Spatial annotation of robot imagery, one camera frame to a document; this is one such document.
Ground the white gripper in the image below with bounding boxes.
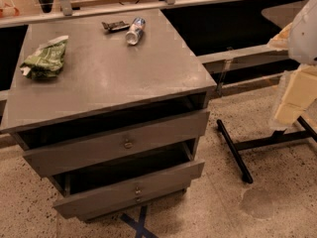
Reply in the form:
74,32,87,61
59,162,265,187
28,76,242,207
267,0,317,130

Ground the green jalapeno chip bag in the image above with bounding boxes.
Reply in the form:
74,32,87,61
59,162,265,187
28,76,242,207
20,36,68,79

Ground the dark table top right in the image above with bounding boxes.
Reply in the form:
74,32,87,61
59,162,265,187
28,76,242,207
262,0,308,29

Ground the black table leg base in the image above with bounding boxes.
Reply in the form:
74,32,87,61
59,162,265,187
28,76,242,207
217,117,317,183

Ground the plastic water bottle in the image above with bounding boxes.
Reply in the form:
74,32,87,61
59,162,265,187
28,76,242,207
126,17,146,46

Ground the dark crumpled snack wrapper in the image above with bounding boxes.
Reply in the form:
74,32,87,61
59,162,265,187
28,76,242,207
102,21,130,32

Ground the grey drawer cabinet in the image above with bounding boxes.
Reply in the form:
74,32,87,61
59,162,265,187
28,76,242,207
0,8,218,222

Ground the upper grey drawer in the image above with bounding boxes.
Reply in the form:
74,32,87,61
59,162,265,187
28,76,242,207
24,109,209,178

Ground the grey drawer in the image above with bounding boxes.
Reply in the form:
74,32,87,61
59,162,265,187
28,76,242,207
53,160,205,221
24,109,209,178

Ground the lower grey drawer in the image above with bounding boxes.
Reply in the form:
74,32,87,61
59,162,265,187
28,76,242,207
53,160,205,221

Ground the metal railing frame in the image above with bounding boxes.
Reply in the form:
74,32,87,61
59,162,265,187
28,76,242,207
0,0,317,29

